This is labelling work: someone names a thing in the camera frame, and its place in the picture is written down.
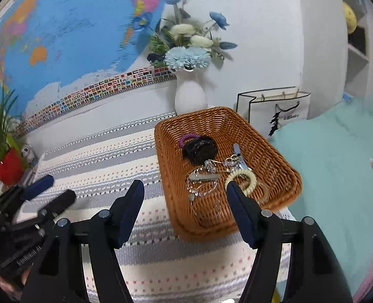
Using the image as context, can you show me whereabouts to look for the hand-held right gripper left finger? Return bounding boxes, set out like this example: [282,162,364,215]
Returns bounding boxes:
[21,179,145,303]

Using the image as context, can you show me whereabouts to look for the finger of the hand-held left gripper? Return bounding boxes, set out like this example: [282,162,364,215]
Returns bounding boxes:
[20,174,54,202]
[39,189,77,220]

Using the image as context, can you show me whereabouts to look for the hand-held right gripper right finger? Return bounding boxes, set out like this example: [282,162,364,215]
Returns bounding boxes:
[226,181,353,303]

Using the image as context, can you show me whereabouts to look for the clear bead bracelet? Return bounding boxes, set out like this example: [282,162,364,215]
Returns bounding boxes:
[251,181,271,207]

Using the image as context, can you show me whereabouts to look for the pale yellow spiral hair tie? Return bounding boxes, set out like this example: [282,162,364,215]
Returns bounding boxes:
[224,169,257,194]

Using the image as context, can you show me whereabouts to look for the silver charm bracelet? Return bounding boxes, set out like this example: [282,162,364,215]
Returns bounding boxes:
[186,177,220,204]

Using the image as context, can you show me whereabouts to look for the silver tie clip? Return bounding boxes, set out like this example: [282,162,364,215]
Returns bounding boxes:
[189,172,220,183]

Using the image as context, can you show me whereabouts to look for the silver chain necklace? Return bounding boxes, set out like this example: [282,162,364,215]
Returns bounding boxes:
[218,155,242,172]

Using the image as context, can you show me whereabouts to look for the light blue hair clip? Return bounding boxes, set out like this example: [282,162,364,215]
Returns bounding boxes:
[233,143,248,170]

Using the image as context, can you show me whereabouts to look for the black wrist watch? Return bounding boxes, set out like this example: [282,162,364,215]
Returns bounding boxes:
[182,135,219,166]

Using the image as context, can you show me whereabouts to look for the brown wicker basket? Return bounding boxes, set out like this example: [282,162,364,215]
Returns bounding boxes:
[154,106,302,243]

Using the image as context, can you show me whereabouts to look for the purple spiral hair tie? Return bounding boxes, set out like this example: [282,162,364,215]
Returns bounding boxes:
[178,134,201,148]

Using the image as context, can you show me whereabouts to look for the person's left hand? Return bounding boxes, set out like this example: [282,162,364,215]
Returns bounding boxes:
[0,270,27,292]

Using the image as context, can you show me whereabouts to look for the green plant in red pot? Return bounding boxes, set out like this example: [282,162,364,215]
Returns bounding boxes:
[0,85,27,186]

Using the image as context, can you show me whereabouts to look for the striped woven table mat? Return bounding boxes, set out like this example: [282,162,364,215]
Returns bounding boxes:
[13,112,293,303]

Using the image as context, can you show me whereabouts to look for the teal blanket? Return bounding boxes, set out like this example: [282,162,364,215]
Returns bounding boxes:
[267,96,373,303]

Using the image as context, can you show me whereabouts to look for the white paper shopping bag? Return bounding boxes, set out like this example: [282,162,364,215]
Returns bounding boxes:
[236,86,312,136]

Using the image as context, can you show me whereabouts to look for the white ribbed vase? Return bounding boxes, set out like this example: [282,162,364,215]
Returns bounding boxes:
[175,69,208,115]

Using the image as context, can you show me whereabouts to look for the blue and white artificial flowers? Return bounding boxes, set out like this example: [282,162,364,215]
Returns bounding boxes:
[147,0,239,71]

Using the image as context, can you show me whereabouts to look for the white shelf unit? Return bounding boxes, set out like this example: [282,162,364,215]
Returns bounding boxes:
[338,0,372,98]

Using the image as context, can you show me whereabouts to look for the yellow plush toy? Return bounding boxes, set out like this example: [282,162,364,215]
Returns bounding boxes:
[342,2,358,35]

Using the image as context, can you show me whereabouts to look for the world map wall poster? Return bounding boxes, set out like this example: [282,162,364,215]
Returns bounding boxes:
[0,0,177,133]

